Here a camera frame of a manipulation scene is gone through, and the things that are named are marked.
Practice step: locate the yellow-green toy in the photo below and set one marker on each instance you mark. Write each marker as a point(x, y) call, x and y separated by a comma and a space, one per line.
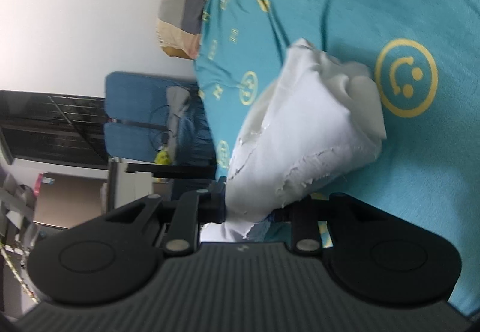
point(162, 157)

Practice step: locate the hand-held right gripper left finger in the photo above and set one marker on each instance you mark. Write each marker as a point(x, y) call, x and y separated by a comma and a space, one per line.
point(217, 204)

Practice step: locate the white table with black legs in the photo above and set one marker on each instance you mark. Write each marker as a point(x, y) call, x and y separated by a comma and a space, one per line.
point(138, 186)

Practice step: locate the grey metal rack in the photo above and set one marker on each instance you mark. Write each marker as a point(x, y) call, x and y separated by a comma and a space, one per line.
point(15, 204)

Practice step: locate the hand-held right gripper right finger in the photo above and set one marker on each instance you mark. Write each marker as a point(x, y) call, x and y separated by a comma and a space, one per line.
point(285, 214)

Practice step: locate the grey cloth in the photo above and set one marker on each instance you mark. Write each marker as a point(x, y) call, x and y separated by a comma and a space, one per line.
point(178, 101)

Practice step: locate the white t-shirt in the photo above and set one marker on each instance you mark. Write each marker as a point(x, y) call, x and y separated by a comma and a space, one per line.
point(307, 122)

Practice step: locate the mustard yellow pillow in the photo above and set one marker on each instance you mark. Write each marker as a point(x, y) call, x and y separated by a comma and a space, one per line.
point(174, 50)

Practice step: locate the teal printed bed sheet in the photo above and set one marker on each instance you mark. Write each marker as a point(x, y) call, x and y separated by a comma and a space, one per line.
point(431, 186)

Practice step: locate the pink container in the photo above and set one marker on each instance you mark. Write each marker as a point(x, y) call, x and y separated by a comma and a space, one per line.
point(40, 183)

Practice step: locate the dark barred window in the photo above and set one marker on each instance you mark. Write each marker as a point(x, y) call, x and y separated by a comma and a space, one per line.
point(48, 129)

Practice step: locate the blue covered chair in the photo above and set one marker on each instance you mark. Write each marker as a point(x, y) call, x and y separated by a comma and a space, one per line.
point(131, 96)
point(127, 144)

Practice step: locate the brown refrigerator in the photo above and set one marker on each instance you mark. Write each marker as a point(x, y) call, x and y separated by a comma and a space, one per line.
point(71, 201)

